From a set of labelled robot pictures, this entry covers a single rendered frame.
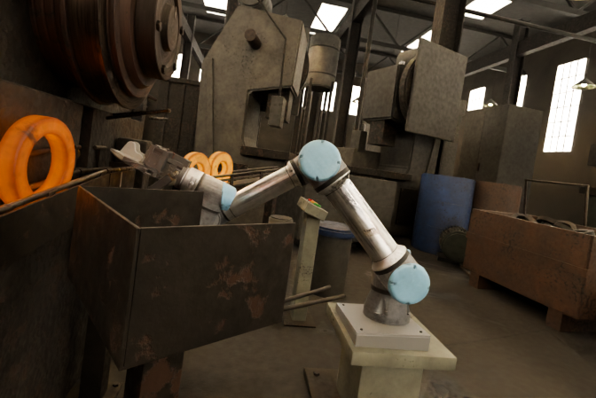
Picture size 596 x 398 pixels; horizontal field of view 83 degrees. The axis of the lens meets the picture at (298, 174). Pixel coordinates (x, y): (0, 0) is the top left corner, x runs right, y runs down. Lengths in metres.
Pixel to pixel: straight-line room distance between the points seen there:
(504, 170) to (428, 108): 1.63
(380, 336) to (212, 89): 3.16
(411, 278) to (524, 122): 4.83
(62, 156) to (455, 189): 3.65
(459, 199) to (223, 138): 2.63
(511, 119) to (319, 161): 4.74
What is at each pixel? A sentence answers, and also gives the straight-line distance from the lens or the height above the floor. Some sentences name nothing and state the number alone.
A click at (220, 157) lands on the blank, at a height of 0.77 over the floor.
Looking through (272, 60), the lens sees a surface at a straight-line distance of 3.73.
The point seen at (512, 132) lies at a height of 1.62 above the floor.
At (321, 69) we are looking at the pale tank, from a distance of 9.86.
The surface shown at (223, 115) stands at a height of 1.18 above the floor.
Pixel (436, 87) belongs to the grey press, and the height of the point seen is 1.92.
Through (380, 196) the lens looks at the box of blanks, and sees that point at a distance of 3.40.
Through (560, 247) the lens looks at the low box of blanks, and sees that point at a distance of 2.70.
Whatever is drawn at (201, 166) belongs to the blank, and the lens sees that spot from 1.45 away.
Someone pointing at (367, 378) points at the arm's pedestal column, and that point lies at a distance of 1.19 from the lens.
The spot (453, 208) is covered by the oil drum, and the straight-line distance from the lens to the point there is 4.00.
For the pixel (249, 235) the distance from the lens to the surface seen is 0.41.
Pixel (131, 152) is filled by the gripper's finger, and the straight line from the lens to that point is 1.04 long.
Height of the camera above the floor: 0.80
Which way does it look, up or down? 2 degrees down
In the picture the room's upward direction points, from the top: 8 degrees clockwise
